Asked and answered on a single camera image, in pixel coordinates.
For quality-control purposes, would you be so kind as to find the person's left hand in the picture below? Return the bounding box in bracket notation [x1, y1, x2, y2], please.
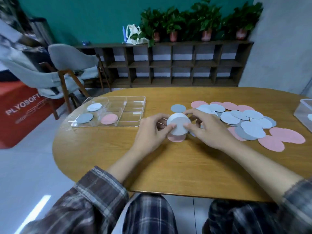
[133, 113, 177, 158]

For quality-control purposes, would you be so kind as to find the person's right hand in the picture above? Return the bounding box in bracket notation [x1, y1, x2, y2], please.
[183, 108, 236, 151]

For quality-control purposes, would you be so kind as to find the neat white paper circle stack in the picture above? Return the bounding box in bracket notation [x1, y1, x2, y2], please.
[166, 112, 191, 136]

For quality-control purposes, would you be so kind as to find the clear divided tray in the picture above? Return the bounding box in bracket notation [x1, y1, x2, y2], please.
[71, 96, 146, 128]

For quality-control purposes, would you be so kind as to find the pink disc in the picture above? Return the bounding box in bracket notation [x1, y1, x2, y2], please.
[100, 113, 119, 125]

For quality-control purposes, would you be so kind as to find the grey disc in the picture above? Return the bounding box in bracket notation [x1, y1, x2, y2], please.
[76, 112, 94, 124]

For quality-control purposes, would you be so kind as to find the pile of round paper discs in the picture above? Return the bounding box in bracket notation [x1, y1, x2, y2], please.
[167, 100, 306, 153]

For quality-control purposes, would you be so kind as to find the person's right forearm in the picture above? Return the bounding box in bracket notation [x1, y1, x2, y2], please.
[220, 141, 312, 234]

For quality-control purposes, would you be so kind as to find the person's left forearm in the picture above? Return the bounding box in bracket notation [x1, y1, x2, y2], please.
[22, 148, 147, 234]

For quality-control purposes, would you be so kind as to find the dark wooden cubby shelf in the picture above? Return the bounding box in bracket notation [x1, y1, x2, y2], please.
[75, 41, 254, 88]

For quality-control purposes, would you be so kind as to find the translucent plastic tub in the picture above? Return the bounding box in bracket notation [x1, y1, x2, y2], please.
[293, 98, 312, 133]

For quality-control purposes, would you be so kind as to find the white tote bag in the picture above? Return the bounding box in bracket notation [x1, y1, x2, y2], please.
[126, 23, 149, 45]

